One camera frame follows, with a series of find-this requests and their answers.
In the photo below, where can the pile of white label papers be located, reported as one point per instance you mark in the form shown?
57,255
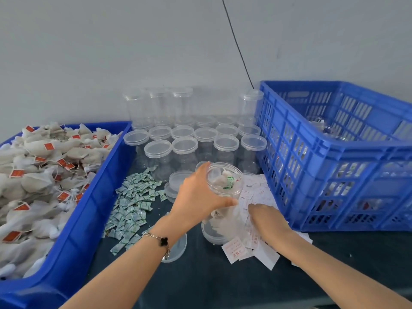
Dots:
251,244

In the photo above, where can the pile of tea bags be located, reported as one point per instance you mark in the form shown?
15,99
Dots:
45,183

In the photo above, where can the group of lidded jars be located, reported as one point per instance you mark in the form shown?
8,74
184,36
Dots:
193,132

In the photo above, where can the blue plastic tray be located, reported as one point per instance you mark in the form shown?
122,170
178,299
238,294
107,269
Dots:
90,222

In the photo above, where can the blue slatted crate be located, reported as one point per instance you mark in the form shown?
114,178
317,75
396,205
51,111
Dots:
335,157

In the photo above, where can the person's right hand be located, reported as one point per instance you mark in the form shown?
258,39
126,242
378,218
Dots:
270,225

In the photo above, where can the person's left hand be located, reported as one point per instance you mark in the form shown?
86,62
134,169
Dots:
196,199

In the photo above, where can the person's left forearm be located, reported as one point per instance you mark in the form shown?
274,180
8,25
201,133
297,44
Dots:
122,273

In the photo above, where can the clear jar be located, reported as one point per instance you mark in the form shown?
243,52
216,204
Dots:
225,171

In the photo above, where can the pile of green desiccant packets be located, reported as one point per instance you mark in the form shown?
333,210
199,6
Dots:
132,202

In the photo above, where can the person's right forearm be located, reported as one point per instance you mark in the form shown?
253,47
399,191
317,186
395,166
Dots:
341,273

